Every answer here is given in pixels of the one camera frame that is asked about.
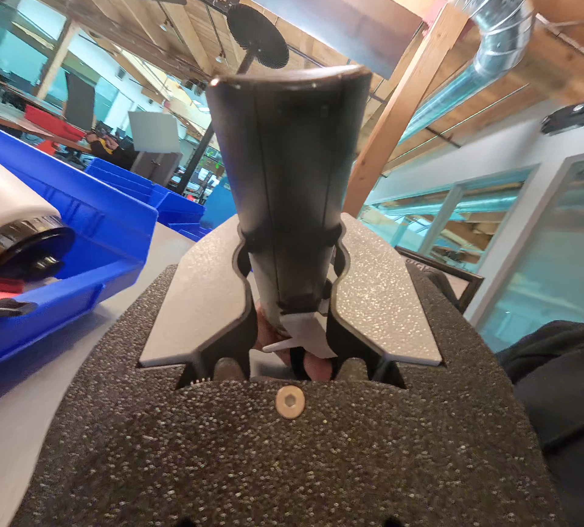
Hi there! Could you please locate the wooden support post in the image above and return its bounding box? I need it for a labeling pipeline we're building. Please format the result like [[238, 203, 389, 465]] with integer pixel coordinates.
[[342, 3, 476, 218]]

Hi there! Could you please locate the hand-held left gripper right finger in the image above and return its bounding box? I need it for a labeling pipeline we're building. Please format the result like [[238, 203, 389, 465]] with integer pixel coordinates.
[[326, 212, 444, 366]]

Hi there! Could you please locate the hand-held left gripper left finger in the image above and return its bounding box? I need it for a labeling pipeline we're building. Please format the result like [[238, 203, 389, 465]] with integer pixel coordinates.
[[138, 213, 259, 369]]

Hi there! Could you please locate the white cylindrical bottle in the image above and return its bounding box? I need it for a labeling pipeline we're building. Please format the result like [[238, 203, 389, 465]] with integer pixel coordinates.
[[0, 164, 77, 284]]

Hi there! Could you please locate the grey board on stand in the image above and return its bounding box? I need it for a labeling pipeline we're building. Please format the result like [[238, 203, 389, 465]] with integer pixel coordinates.
[[128, 110, 183, 186]]

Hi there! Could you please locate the person's black jacket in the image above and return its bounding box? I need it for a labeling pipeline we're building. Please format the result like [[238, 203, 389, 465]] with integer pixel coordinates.
[[494, 319, 584, 527]]

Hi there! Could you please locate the round black lamp on pole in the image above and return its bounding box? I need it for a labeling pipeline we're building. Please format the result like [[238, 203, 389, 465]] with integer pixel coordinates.
[[182, 3, 290, 197]]

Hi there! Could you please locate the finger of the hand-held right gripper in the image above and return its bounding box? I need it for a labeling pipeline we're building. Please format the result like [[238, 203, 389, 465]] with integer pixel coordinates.
[[262, 336, 304, 353], [279, 311, 339, 360]]

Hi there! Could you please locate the silver ventilation duct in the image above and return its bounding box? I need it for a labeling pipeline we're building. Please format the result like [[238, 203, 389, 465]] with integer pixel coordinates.
[[396, 0, 538, 146]]

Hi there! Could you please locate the black wall-mounted device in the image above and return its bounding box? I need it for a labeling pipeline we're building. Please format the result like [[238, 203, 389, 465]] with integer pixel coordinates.
[[541, 103, 584, 136]]

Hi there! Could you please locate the black remote control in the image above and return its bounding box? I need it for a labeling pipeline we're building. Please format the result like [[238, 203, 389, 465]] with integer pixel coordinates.
[[204, 64, 373, 315]]

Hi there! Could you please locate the blue plastic bin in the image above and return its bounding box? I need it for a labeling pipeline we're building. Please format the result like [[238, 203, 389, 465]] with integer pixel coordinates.
[[0, 129, 159, 363], [83, 157, 215, 237]]

